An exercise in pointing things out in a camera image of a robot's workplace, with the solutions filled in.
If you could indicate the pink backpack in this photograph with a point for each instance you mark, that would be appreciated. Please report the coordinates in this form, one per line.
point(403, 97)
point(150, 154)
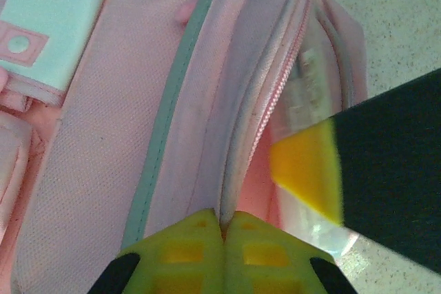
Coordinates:
point(113, 118)

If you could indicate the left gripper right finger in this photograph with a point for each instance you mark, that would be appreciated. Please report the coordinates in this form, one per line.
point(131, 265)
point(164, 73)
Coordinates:
point(268, 259)

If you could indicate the small clear plastic packet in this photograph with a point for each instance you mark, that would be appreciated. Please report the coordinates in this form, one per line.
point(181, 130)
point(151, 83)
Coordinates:
point(310, 84)

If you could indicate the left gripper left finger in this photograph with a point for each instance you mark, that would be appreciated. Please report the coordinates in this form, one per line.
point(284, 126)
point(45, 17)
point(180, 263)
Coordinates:
point(179, 259)

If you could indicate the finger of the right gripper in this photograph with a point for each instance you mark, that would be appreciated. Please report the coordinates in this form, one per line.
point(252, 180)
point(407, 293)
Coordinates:
point(386, 170)

